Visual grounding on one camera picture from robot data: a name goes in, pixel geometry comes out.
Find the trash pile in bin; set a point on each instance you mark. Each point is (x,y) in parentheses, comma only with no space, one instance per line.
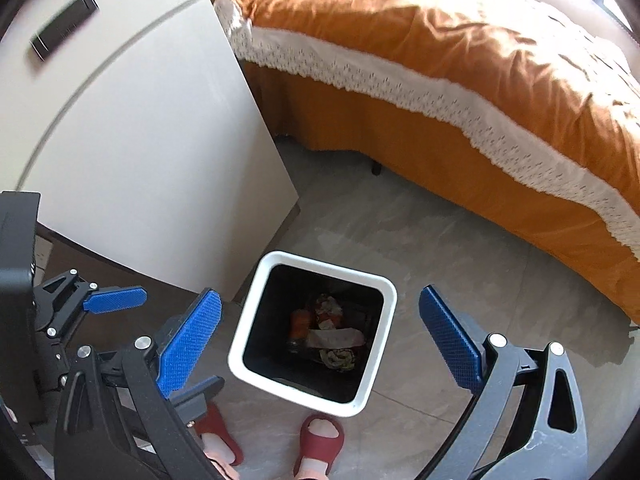
(322,333)

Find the left red slipper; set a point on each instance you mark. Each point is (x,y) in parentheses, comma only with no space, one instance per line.
(216,439)

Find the right red slipper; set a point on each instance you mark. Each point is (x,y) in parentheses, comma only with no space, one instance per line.
(321,440)

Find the white cabinet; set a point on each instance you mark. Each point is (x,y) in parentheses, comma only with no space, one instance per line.
(143,140)

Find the orange bed cover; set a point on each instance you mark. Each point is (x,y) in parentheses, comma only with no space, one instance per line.
(504,107)

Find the white black trash bin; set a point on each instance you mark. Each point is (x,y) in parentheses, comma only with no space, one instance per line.
(285,282)

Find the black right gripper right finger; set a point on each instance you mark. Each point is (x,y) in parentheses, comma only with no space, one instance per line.
(525,419)

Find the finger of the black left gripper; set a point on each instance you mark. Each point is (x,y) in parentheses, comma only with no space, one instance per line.
(114,299)
(192,404)

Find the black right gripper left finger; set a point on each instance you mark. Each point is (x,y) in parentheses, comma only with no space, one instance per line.
(115,419)

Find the red slipper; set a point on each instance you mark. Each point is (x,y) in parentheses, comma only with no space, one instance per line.
(216,439)
(321,440)

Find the black cabinet handle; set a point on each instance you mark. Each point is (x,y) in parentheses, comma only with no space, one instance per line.
(59,28)

